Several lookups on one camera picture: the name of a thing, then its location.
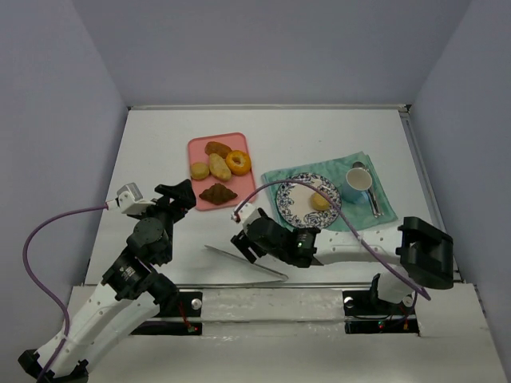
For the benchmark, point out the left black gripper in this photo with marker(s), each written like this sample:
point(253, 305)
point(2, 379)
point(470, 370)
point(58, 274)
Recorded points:
point(168, 202)

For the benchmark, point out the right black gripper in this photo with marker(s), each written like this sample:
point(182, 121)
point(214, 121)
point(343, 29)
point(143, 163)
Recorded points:
point(247, 242)

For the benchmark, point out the round yellow bun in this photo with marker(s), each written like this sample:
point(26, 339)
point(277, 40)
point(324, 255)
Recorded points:
point(199, 171)
point(319, 203)

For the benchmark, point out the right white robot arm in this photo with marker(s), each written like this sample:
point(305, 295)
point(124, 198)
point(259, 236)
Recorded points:
point(416, 256)

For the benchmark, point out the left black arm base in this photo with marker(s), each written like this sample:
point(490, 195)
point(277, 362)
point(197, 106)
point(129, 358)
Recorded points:
point(181, 318)

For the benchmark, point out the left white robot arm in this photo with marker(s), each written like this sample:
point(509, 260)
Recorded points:
point(130, 292)

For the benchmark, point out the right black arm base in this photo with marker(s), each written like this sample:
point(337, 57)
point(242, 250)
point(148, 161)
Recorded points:
point(366, 313)

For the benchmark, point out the long tan bread roll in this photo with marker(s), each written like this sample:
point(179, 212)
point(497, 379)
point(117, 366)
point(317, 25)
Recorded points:
point(218, 168)

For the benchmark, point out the dark brown oval bread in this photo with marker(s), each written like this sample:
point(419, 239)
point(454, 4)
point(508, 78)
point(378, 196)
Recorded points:
point(214, 147)

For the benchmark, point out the brown chocolate croissant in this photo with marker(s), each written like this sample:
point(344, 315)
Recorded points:
point(218, 194)

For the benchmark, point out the blue floral ceramic plate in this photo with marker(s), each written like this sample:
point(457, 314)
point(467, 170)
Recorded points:
point(294, 201)

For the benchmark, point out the orange glazed donut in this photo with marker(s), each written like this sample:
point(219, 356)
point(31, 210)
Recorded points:
point(239, 162)

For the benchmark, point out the light blue mug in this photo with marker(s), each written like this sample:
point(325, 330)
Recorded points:
point(356, 185)

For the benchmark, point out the teal green cloth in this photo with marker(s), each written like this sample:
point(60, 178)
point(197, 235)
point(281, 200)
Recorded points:
point(359, 215)

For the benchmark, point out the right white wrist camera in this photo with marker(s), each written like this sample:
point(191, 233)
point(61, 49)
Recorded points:
point(245, 214)

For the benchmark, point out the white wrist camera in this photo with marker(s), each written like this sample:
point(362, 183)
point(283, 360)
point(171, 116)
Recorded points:
point(129, 201)
point(245, 214)

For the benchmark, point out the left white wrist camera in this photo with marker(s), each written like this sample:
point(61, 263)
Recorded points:
point(129, 201)

